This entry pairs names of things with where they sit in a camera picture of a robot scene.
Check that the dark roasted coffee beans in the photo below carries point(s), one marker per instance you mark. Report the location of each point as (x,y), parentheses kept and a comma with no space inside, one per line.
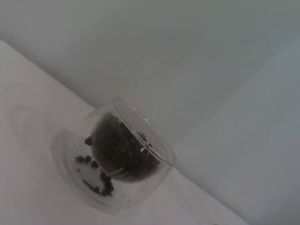
(122,150)

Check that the double walled glass cup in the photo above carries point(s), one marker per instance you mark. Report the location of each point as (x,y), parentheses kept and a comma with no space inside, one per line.
(150,131)

